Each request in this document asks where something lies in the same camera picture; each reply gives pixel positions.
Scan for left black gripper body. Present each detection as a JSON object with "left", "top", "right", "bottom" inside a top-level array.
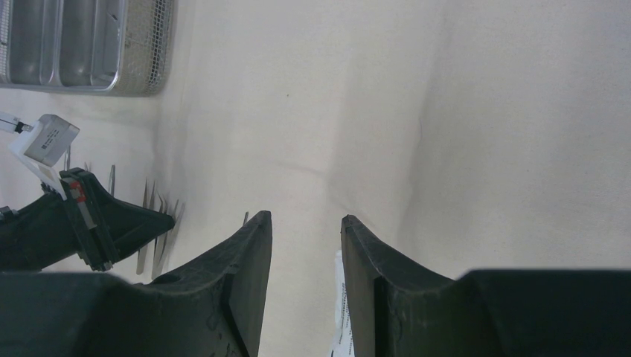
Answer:
[{"left": 1, "top": 192, "right": 99, "bottom": 272}]

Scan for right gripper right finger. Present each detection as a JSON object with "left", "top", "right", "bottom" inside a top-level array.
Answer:
[{"left": 341, "top": 215, "right": 630, "bottom": 356}]

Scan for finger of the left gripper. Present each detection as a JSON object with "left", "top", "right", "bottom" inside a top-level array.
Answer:
[{"left": 60, "top": 167, "right": 174, "bottom": 271}]

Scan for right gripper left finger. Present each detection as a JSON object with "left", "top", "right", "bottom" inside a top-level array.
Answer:
[{"left": 1, "top": 210, "right": 272, "bottom": 356}]

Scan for steel tweezers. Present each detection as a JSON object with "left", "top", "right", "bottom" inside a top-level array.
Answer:
[
  {"left": 151, "top": 199, "right": 185, "bottom": 280},
  {"left": 135, "top": 178, "right": 156, "bottom": 276}
]

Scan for white sterile pouch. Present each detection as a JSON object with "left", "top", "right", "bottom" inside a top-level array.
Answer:
[{"left": 330, "top": 250, "right": 355, "bottom": 357}]

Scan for beige cloth wrap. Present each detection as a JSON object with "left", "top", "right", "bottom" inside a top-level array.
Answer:
[{"left": 1, "top": 1, "right": 630, "bottom": 356}]

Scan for wire mesh steel basket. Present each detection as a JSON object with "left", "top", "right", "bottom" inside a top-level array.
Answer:
[{"left": 1, "top": 1, "right": 175, "bottom": 97}]

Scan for right steel tray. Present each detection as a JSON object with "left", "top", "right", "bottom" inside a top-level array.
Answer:
[{"left": 59, "top": 0, "right": 124, "bottom": 89}]

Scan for steel tray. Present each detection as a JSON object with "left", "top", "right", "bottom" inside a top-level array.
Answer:
[
  {"left": 59, "top": 0, "right": 124, "bottom": 89},
  {"left": 8, "top": 1, "right": 62, "bottom": 86}
]

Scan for left steel tray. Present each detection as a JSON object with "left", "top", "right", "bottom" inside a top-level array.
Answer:
[{"left": 8, "top": 1, "right": 62, "bottom": 86}]

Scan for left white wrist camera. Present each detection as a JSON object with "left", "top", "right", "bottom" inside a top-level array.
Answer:
[{"left": 1, "top": 112, "right": 80, "bottom": 201}]

